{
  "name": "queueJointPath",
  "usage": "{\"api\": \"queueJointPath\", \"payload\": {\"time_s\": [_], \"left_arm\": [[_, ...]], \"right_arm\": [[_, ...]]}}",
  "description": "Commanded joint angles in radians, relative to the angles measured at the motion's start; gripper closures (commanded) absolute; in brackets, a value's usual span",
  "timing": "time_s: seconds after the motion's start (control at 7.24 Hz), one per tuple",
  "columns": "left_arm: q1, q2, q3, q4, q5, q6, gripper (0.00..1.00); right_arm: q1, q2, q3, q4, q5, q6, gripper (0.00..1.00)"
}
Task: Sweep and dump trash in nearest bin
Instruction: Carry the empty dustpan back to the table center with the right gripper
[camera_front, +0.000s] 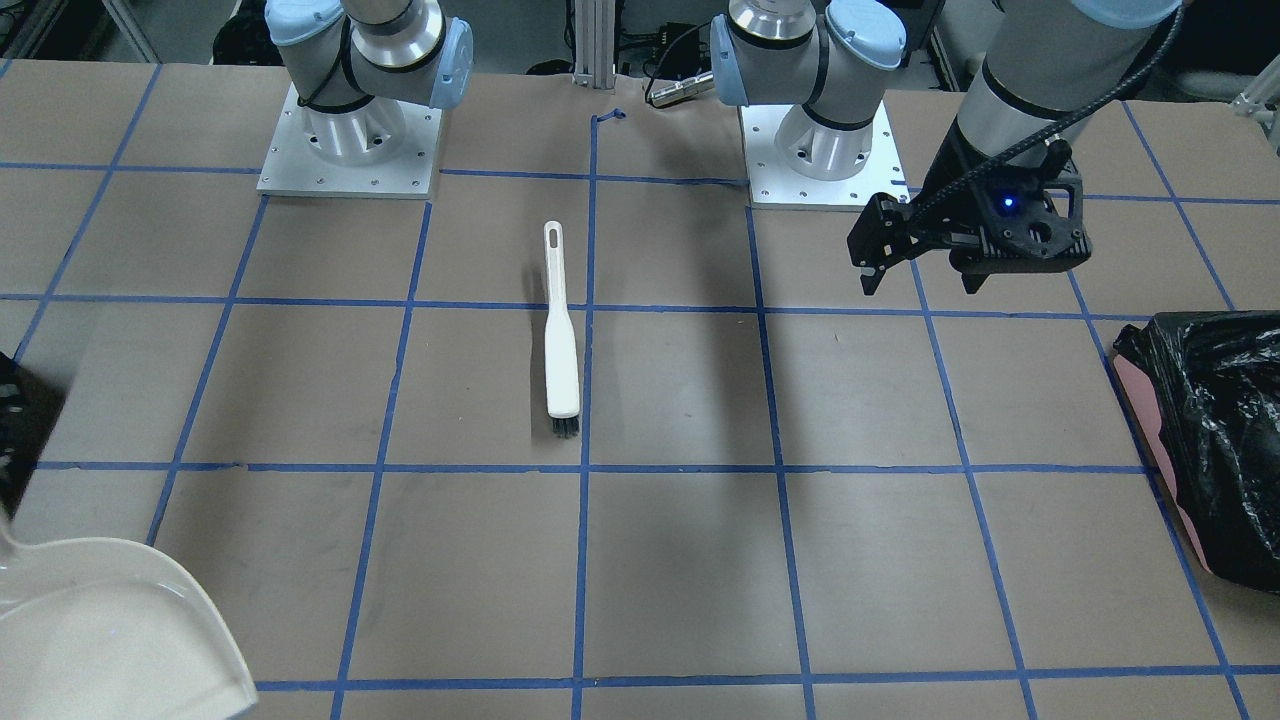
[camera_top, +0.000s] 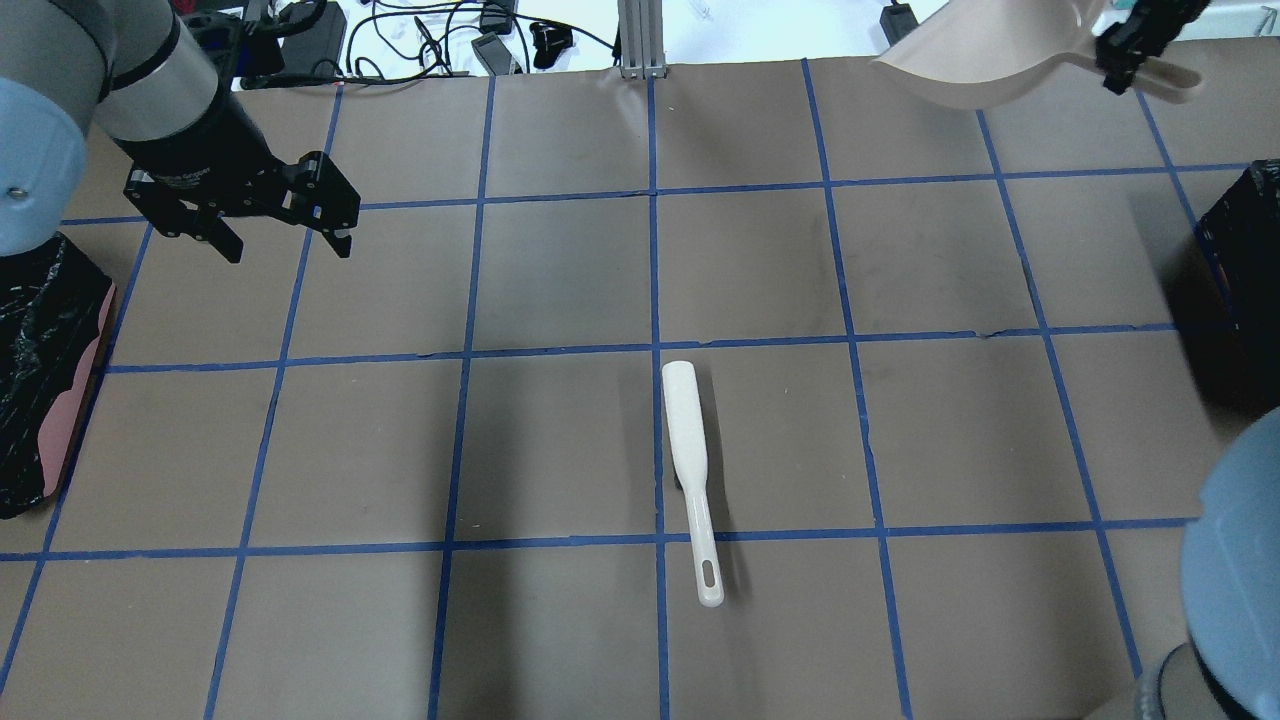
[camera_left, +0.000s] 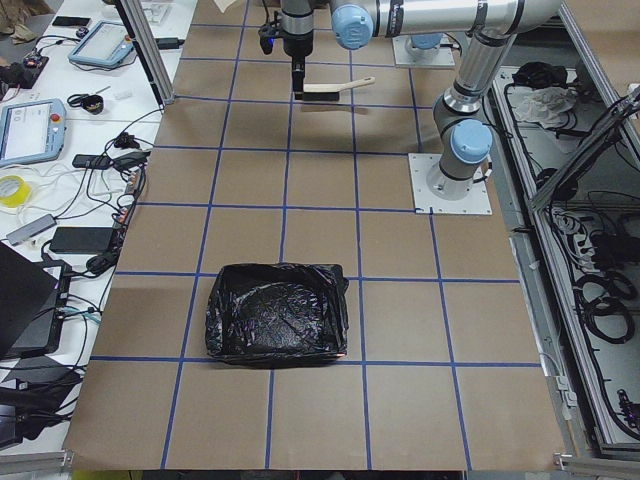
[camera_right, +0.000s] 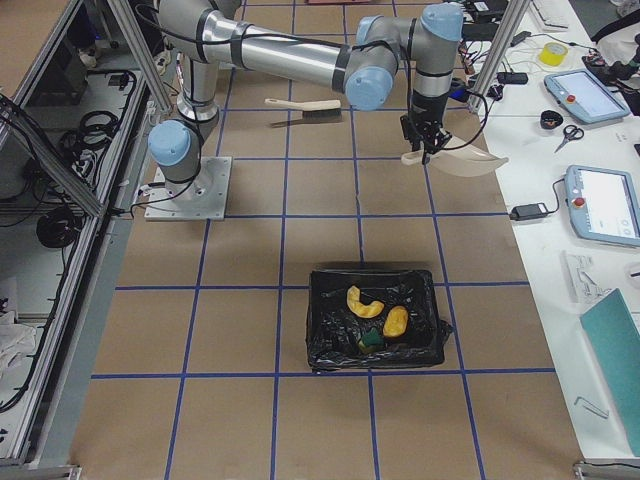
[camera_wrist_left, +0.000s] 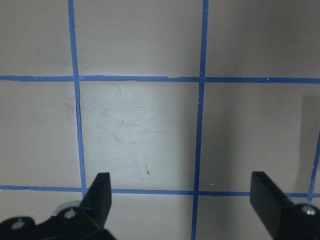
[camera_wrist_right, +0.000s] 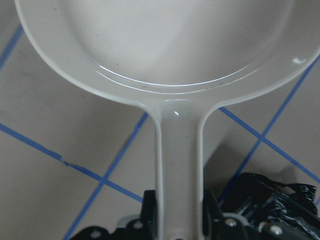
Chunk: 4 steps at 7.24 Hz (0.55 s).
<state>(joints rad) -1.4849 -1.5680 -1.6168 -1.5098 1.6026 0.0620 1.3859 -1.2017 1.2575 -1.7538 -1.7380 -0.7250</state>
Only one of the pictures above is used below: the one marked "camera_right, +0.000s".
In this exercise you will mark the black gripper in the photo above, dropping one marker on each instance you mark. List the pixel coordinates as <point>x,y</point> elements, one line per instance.
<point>428,107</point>

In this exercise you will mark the beige plastic dustpan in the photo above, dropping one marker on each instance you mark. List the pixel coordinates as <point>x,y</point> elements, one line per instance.
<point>468,161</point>

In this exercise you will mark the beige hand brush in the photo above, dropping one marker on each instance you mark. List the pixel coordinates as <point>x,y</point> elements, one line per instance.
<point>310,110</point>

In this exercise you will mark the yellow curved peel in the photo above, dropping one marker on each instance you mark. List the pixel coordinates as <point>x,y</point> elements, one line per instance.
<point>360,309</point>

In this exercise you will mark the orange trash ball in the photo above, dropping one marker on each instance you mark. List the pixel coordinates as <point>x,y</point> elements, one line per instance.
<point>396,322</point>

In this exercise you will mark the yellow green sponge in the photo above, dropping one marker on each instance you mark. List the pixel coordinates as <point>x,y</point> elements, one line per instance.
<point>370,342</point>

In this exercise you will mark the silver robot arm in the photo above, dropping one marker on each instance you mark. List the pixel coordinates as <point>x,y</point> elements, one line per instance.
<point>206,34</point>

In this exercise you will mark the black lined bin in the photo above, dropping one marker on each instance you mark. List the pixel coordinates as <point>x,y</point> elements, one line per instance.
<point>333,331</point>

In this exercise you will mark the black round small dish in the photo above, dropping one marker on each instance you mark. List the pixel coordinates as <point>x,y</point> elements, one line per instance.
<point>550,119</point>

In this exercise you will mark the black power adapter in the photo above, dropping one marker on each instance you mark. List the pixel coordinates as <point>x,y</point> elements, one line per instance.
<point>526,212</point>

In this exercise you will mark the black scissors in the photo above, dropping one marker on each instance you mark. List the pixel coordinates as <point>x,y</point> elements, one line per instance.
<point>571,133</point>

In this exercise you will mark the yellow tape roll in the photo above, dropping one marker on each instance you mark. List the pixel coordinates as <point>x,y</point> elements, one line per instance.
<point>553,54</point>

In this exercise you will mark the blue teach pendant far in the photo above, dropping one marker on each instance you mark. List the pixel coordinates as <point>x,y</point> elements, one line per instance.
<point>584,97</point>

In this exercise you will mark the blue teach pendant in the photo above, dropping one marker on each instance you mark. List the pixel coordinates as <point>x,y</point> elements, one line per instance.
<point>602,205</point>
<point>584,97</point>

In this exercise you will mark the blue teach pendant near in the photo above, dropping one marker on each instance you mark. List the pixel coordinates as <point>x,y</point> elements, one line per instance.
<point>602,205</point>

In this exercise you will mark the teal notebook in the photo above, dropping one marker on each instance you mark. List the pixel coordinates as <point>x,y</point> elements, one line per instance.
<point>614,338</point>

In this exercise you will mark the silver allen key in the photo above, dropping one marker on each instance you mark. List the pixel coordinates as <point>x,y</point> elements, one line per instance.
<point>591,407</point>

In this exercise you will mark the white crumpled cloth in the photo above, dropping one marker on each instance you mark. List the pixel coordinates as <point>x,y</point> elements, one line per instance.
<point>18,339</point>

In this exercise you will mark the aluminium frame post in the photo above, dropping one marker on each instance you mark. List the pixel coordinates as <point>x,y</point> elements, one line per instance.
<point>506,31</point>

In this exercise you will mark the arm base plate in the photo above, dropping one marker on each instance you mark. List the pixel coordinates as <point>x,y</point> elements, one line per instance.
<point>206,197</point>

